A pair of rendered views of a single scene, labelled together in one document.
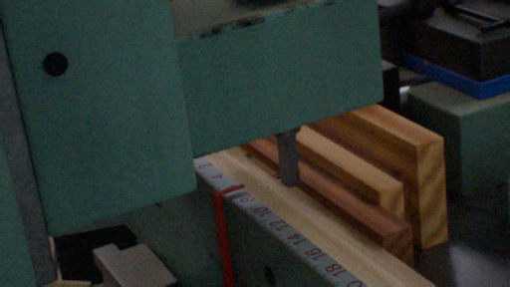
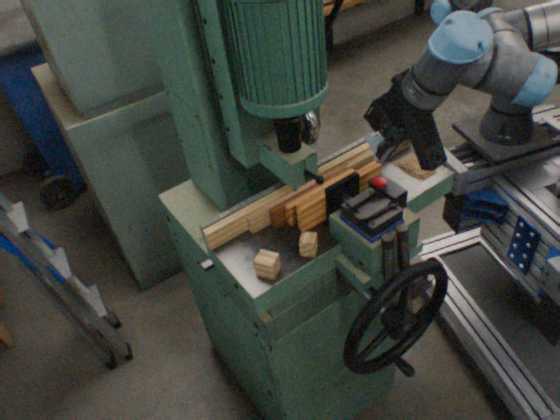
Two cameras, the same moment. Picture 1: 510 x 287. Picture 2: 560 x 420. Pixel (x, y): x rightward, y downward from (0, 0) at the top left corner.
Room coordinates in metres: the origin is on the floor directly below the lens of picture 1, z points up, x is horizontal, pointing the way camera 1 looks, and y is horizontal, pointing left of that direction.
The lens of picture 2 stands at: (0.43, -0.88, 1.68)
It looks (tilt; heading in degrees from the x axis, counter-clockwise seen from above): 41 degrees down; 84
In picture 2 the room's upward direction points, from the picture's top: 8 degrees counter-clockwise
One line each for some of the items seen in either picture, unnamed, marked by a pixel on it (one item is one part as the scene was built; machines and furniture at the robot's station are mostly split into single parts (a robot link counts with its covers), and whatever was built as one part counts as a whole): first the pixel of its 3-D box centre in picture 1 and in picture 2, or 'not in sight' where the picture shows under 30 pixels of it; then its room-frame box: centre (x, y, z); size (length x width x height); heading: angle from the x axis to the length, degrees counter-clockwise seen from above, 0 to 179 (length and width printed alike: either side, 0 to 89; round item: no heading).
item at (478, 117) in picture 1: (476, 120); (373, 230); (0.70, -0.17, 0.92); 0.15 x 0.13 x 0.09; 24
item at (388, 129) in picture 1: (331, 135); (340, 195); (0.66, -0.06, 0.94); 0.24 x 0.02 x 0.07; 24
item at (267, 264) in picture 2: not in sight; (267, 264); (0.46, -0.20, 0.92); 0.04 x 0.04 x 0.04; 55
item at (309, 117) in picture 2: not in sight; (301, 122); (0.62, 0.15, 1.02); 0.12 x 0.03 x 0.12; 114
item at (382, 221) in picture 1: (297, 193); (312, 196); (0.60, -0.03, 0.92); 0.23 x 0.02 x 0.05; 24
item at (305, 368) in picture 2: not in sight; (288, 309); (0.51, 0.09, 0.36); 0.58 x 0.45 x 0.71; 114
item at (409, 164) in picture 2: not in sight; (416, 164); (0.88, 0.03, 0.91); 0.10 x 0.07 x 0.02; 114
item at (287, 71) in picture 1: (246, 72); (287, 159); (0.55, 0.00, 1.03); 0.14 x 0.07 x 0.09; 114
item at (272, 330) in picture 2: not in sight; (275, 222); (0.51, 0.09, 0.76); 0.57 x 0.45 x 0.09; 114
